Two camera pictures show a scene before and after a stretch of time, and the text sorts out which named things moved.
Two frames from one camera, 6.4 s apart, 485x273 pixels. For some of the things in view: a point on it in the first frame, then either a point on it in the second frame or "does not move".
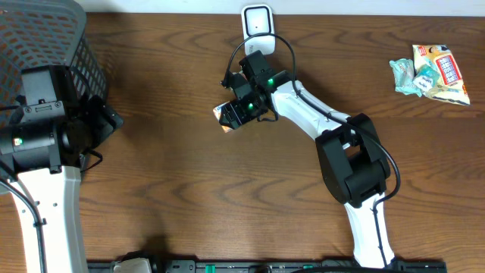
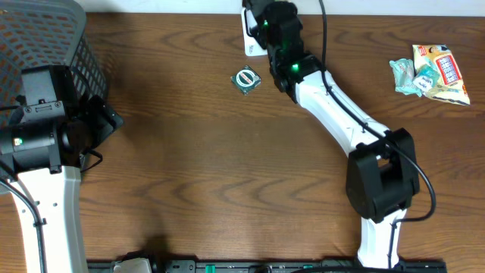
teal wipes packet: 404,76 does not move
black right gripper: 233,114 to 255,32
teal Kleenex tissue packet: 426,80 does not move
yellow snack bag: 451,86 does not move
